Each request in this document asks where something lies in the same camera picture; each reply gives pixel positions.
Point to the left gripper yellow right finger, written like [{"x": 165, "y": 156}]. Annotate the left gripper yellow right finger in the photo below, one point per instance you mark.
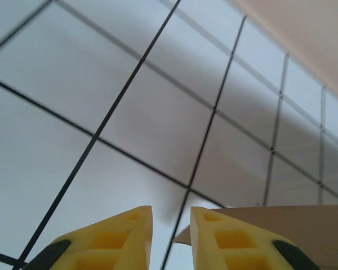
[{"x": 236, "y": 242}]

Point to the brown cardboard paper box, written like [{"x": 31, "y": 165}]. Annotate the brown cardboard paper box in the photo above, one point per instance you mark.
[{"x": 298, "y": 225}]

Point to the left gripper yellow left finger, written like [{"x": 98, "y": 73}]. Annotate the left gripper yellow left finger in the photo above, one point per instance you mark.
[{"x": 110, "y": 242}]

